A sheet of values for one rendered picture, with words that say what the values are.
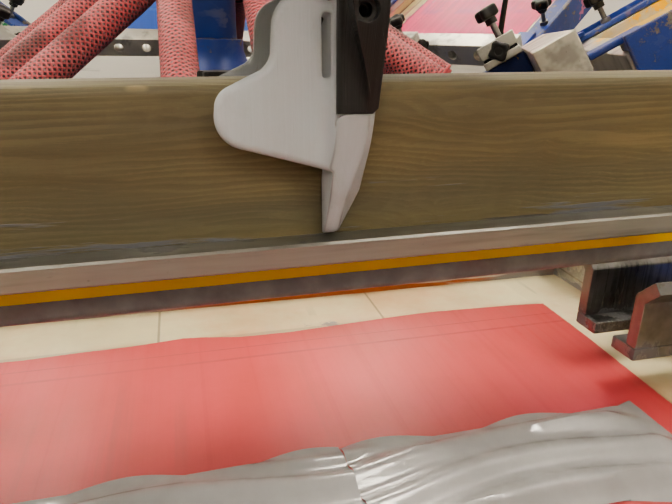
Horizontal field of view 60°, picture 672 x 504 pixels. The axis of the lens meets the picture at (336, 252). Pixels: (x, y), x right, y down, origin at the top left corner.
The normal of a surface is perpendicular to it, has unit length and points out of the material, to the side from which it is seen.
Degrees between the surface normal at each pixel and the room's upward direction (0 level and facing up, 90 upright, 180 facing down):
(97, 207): 90
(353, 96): 87
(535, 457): 33
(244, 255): 90
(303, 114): 84
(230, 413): 0
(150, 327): 0
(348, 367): 0
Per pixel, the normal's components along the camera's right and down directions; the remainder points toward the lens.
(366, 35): 0.24, 0.54
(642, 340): 0.25, 0.34
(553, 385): 0.02, -0.94
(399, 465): 0.29, -0.61
